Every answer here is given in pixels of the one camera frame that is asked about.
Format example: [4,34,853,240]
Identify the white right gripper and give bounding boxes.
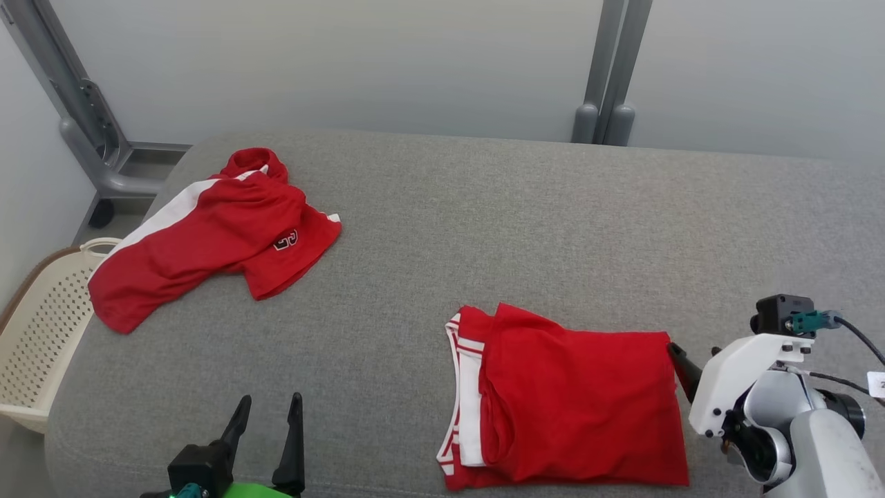
[667,334,816,439]

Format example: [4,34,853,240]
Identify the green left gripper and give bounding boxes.
[142,392,306,498]

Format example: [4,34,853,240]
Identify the red basketball jersey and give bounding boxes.
[436,302,691,492]

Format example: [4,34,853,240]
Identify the red basketball shorts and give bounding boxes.
[88,147,342,335]

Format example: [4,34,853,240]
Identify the cream perforated laundry basket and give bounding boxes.
[0,237,124,435]

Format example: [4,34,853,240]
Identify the thin black right gripper cable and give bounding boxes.
[774,364,876,397]

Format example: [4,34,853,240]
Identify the grey double partition post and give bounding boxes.
[572,0,655,147]

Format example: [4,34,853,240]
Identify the grey metal wheeled frame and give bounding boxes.
[0,0,192,230]

